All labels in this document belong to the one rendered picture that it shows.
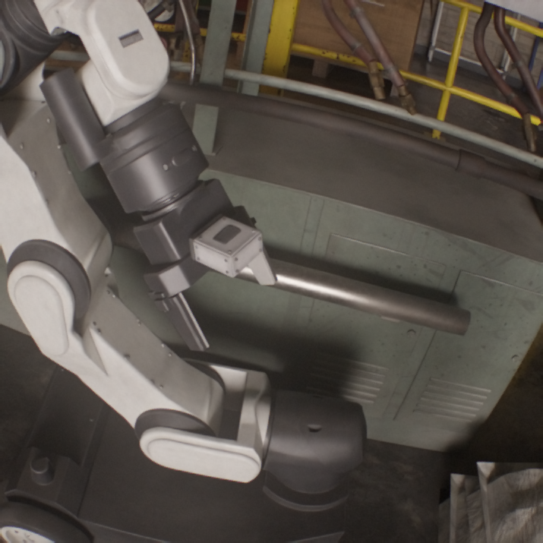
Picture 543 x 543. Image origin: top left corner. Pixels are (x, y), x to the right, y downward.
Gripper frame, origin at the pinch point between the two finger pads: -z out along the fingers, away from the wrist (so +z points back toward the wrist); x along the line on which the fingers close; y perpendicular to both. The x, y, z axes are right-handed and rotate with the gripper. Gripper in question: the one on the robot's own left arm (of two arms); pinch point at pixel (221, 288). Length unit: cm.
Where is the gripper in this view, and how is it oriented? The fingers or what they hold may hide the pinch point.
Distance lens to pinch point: 56.2
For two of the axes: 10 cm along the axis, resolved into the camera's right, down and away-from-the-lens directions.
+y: 6.8, -0.6, -7.3
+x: -5.9, 5.5, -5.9
